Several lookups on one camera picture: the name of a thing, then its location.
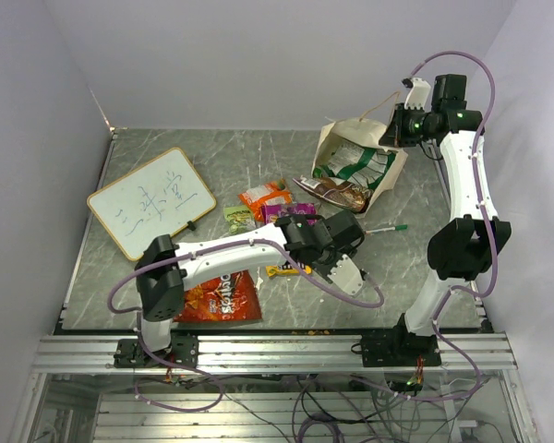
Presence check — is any brown snack bag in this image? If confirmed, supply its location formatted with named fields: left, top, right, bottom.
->
left=292, top=176, right=371, bottom=213

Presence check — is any beige paper bag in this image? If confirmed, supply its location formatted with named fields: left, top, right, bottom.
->
left=312, top=111, right=407, bottom=218

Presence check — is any dark green chips bag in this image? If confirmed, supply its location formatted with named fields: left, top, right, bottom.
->
left=312, top=140, right=396, bottom=190

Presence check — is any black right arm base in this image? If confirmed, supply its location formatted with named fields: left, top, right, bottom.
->
left=351, top=314, right=441, bottom=367

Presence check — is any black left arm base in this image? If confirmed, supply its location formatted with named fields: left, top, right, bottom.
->
left=113, top=331, right=199, bottom=369

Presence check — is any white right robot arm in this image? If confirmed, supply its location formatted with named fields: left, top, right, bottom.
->
left=379, top=74, right=512, bottom=337

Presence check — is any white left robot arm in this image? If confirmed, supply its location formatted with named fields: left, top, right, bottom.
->
left=135, top=210, right=365, bottom=366

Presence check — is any purple grape candy bag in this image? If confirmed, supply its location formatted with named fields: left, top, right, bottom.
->
left=261, top=203, right=317, bottom=224

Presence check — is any red Doritos bag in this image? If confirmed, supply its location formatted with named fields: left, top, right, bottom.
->
left=174, top=270, right=262, bottom=323

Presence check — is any red green marker pen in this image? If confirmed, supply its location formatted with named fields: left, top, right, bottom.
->
left=365, top=224, right=408, bottom=235

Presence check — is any yellow M&M's packet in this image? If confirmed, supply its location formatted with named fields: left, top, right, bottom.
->
left=265, top=263, right=312, bottom=278

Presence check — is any orange snack packet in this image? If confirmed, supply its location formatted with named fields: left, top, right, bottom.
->
left=238, top=178, right=294, bottom=222

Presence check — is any small light green packet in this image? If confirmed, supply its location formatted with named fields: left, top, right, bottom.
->
left=223, top=205, right=257, bottom=235

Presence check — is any yellow framed whiteboard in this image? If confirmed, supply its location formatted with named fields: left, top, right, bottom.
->
left=87, top=148, right=217, bottom=261

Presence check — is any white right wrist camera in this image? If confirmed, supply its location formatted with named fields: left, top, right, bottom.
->
left=403, top=77, right=431, bottom=110

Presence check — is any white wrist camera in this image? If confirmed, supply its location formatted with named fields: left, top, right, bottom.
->
left=328, top=255, right=364, bottom=295
left=403, top=77, right=431, bottom=110

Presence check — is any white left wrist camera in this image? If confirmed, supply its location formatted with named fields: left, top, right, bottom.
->
left=328, top=255, right=364, bottom=295

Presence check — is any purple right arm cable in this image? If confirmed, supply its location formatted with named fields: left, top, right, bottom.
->
left=350, top=50, right=499, bottom=402

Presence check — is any aluminium table frame rail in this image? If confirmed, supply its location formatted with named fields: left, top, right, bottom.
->
left=31, top=333, right=518, bottom=375

